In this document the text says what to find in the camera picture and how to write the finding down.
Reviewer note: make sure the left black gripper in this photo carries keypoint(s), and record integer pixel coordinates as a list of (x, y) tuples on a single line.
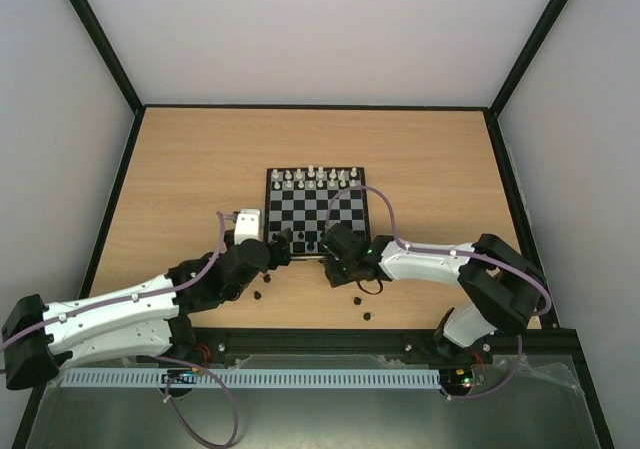
[(284, 251)]

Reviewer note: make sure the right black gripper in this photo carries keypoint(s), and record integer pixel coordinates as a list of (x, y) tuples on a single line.
[(331, 271)]

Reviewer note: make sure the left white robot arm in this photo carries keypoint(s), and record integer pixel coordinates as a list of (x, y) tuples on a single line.
[(40, 340)]

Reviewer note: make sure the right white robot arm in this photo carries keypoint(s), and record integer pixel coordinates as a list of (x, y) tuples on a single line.
[(504, 289)]

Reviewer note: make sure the black and silver chessboard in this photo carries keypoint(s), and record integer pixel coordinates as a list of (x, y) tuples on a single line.
[(308, 210)]

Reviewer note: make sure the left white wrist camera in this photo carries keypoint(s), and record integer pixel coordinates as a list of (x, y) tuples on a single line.
[(248, 224)]

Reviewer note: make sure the light blue cable duct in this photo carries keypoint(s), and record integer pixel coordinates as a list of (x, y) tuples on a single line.
[(422, 379)]

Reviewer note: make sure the black aluminium frame rail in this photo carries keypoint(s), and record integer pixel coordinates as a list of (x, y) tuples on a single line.
[(225, 345)]

